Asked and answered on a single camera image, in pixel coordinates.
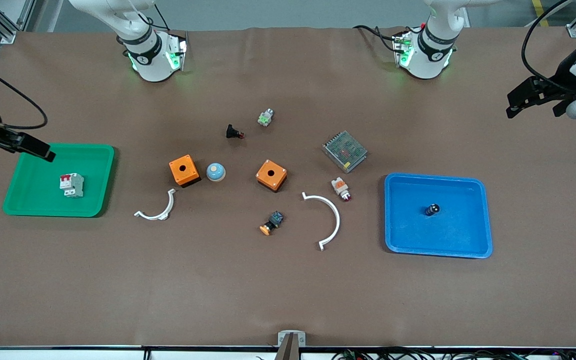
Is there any white red circuit breaker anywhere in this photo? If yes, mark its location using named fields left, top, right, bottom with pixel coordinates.
left=59, top=172, right=85, bottom=199

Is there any green plastic tray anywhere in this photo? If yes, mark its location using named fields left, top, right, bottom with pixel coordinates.
left=2, top=143, right=116, bottom=218

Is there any blue plastic tray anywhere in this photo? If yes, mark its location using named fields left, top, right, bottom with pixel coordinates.
left=384, top=172, right=494, bottom=259

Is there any metal mesh power supply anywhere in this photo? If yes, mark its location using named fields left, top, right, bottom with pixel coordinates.
left=322, top=130, right=369, bottom=174

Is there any light blue dome button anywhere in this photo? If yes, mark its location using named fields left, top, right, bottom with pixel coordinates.
left=205, top=162, right=227, bottom=183

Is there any white orange red indicator lamp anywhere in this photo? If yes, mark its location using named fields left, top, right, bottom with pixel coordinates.
left=331, top=176, right=353, bottom=203

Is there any orange black push button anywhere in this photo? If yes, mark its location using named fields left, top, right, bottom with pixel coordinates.
left=259, top=210, right=285, bottom=236

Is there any brown table mat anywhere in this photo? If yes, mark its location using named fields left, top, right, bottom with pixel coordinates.
left=0, top=26, right=576, bottom=348

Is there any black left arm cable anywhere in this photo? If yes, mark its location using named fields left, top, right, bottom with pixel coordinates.
left=520, top=0, right=576, bottom=96

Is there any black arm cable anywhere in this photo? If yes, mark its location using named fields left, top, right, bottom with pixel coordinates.
left=0, top=59, right=49, bottom=130
left=520, top=0, right=576, bottom=96

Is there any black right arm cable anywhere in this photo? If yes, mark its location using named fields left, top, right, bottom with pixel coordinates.
left=0, top=59, right=49, bottom=130

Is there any small white curved bracket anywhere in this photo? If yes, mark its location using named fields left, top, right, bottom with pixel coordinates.
left=133, top=188, right=177, bottom=221

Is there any orange button enclosure box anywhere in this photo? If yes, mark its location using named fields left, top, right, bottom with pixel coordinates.
left=255, top=159, right=288, bottom=193
left=168, top=154, right=201, bottom=188

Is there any black base cable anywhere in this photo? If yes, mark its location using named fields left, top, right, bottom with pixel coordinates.
left=352, top=24, right=400, bottom=53

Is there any white table edge rail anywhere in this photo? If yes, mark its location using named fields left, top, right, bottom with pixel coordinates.
left=0, top=345, right=576, bottom=360

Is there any large white curved bracket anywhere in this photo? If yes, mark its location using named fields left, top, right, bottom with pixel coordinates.
left=301, top=192, right=342, bottom=252

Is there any black cable bundle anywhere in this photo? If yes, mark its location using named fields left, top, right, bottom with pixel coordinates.
left=330, top=347, right=576, bottom=360

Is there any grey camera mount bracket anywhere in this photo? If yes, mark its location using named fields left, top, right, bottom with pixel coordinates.
left=274, top=330, right=307, bottom=360

